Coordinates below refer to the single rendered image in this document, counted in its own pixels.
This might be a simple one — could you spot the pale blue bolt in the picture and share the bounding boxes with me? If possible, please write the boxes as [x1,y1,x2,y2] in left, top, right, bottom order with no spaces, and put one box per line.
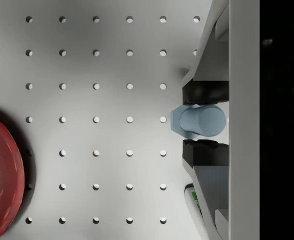
[169,104,227,140]

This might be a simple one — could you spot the red plate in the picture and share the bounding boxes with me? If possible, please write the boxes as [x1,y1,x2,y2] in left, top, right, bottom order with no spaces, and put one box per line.
[0,109,26,240]

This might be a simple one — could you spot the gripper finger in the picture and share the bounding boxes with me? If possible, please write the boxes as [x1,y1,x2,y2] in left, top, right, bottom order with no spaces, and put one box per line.
[181,76,229,106]
[181,138,229,176]

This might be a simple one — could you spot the small white bottle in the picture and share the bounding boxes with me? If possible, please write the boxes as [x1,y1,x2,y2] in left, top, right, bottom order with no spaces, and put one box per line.
[184,183,212,240]

